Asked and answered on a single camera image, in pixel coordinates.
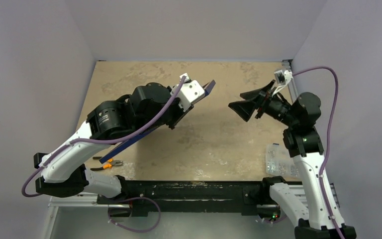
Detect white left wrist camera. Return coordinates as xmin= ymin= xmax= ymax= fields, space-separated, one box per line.
xmin=177 ymin=73 xmax=205 ymax=112

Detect aluminium side rail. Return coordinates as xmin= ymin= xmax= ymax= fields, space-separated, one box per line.
xmin=282 ymin=59 xmax=298 ymax=102

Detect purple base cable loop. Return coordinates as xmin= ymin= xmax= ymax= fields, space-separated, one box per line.
xmin=107 ymin=197 xmax=162 ymax=233

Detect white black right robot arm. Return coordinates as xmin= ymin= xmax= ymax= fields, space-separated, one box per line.
xmin=228 ymin=81 xmax=357 ymax=239

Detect blue wooden picture frame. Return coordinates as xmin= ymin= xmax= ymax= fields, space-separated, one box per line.
xmin=99 ymin=80 xmax=216 ymax=164

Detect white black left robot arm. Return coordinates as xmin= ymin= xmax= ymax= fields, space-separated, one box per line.
xmin=34 ymin=79 xmax=206 ymax=204

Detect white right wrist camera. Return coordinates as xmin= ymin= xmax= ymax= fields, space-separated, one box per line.
xmin=272 ymin=69 xmax=293 ymax=96

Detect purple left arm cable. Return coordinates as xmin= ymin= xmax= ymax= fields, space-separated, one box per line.
xmin=21 ymin=76 xmax=189 ymax=198

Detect aluminium front rail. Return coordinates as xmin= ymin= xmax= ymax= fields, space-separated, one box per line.
xmin=47 ymin=184 xmax=340 ymax=209

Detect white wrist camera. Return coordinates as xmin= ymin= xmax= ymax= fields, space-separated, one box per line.
xmin=177 ymin=73 xmax=205 ymax=112
xmin=272 ymin=69 xmax=293 ymax=96

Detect clear plastic parts box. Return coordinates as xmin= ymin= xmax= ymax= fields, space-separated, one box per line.
xmin=265 ymin=143 xmax=299 ymax=178

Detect orange handled pliers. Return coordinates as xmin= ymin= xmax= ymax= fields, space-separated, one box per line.
xmin=90 ymin=158 xmax=123 ymax=171

